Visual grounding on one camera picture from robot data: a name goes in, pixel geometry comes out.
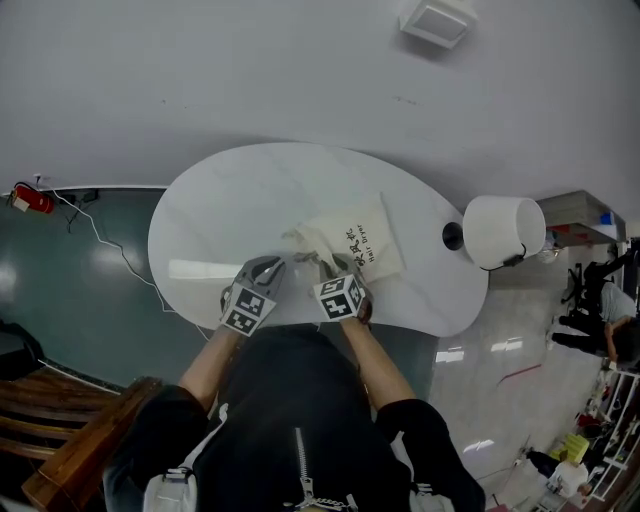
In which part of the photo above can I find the black office chair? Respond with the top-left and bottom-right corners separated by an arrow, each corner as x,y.
559,247 -> 640,321

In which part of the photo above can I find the yellow-green ridged box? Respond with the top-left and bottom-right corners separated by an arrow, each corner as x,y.
549,433 -> 591,464

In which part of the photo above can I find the white shade table lamp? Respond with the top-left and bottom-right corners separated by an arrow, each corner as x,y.
441,194 -> 548,274

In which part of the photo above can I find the red fire extinguisher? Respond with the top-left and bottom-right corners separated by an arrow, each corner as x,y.
5,180 -> 57,217

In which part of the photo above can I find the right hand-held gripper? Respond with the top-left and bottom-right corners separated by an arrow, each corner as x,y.
312,252 -> 376,325

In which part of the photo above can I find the cream drawstring cloth bag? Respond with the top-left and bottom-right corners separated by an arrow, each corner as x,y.
282,192 -> 408,282

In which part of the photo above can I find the white floor cable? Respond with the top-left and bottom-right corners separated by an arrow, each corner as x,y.
48,185 -> 212,342

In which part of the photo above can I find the person's black jacket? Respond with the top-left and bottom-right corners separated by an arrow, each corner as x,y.
102,324 -> 487,512

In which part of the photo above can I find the person's right forearm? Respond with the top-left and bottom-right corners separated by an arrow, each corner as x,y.
339,317 -> 419,417

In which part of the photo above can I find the white harness strap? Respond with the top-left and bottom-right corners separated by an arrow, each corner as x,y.
146,467 -> 202,512
409,482 -> 454,512

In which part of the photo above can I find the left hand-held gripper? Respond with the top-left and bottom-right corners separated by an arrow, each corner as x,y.
218,255 -> 288,340

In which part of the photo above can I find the person's left forearm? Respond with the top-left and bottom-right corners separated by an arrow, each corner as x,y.
177,324 -> 242,417

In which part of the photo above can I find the grey wooden desk with hutch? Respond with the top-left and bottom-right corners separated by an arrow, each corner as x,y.
534,189 -> 629,251

